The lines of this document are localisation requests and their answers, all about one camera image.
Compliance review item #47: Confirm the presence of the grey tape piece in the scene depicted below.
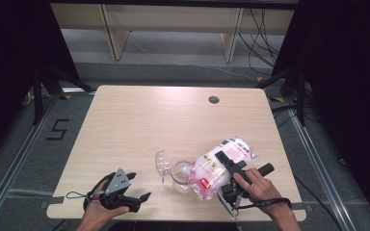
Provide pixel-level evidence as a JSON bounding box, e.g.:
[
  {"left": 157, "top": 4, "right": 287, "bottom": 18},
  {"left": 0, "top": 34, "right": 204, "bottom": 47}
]
[{"left": 48, "top": 195, "right": 66, "bottom": 206}]

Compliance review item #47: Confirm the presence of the person's right hand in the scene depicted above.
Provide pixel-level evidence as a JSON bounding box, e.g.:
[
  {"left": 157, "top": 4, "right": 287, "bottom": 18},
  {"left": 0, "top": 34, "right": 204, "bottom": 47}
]
[{"left": 233, "top": 167, "right": 291, "bottom": 216}]

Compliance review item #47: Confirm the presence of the clear glass jar with lid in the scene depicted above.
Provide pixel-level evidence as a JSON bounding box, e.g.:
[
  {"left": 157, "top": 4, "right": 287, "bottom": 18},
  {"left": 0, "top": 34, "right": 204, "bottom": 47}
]
[{"left": 154, "top": 148, "right": 195, "bottom": 194}]

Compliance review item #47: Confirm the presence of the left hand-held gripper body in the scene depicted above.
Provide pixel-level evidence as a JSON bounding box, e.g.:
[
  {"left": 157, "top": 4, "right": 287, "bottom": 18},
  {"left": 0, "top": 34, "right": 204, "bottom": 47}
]
[{"left": 99, "top": 167, "right": 143, "bottom": 214}]

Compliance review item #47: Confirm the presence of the aluminium floor rail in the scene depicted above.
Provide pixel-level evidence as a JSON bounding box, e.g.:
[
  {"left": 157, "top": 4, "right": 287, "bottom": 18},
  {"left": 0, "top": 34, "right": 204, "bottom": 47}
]
[
  {"left": 0, "top": 94, "right": 61, "bottom": 225},
  {"left": 283, "top": 97, "right": 358, "bottom": 231}
]

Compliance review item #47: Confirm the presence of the bundle of black cables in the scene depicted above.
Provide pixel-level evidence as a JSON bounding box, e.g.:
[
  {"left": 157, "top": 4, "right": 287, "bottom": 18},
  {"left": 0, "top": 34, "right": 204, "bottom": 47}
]
[{"left": 238, "top": 8, "right": 282, "bottom": 77}]

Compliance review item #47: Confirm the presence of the person's left hand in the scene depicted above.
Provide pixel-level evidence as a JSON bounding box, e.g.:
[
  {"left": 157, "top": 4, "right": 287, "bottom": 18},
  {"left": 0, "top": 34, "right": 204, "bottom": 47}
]
[{"left": 76, "top": 180, "right": 131, "bottom": 231}]

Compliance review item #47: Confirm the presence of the black wrist strap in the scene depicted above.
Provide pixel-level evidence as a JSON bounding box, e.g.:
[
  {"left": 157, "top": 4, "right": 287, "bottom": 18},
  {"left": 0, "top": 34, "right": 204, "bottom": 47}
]
[
  {"left": 66, "top": 171, "right": 117, "bottom": 211},
  {"left": 237, "top": 197, "right": 293, "bottom": 212}
]

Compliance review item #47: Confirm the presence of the black floor cable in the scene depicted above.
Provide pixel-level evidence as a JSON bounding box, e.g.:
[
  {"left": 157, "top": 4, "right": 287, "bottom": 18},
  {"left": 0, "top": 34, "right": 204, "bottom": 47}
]
[
  {"left": 271, "top": 104, "right": 319, "bottom": 129},
  {"left": 293, "top": 176, "right": 345, "bottom": 231}
]

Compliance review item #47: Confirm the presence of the black metal stand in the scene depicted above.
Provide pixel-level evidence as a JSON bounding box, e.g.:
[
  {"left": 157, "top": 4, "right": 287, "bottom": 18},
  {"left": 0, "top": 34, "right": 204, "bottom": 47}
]
[
  {"left": 32, "top": 64, "right": 96, "bottom": 127},
  {"left": 256, "top": 68, "right": 306, "bottom": 128}
]

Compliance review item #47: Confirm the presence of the light wooden shelf unit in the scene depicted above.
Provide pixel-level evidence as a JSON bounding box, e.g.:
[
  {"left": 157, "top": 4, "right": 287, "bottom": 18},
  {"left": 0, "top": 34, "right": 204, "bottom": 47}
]
[{"left": 51, "top": 3, "right": 297, "bottom": 64}]

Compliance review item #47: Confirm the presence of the black curtain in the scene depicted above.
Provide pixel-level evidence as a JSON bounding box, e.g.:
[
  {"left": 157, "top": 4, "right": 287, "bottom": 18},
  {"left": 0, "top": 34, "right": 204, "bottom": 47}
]
[
  {"left": 0, "top": 0, "right": 82, "bottom": 167},
  {"left": 271, "top": 0, "right": 370, "bottom": 230}
]

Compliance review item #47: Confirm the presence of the red and white spout pouch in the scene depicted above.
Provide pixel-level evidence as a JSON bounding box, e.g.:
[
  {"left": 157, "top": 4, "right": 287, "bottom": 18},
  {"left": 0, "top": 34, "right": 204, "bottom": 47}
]
[{"left": 182, "top": 137, "right": 259, "bottom": 202}]

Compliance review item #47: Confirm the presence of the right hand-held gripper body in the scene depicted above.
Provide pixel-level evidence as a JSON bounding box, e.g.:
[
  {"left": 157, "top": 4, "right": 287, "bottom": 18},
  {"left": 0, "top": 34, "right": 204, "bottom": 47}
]
[{"left": 216, "top": 159, "right": 275, "bottom": 221}]

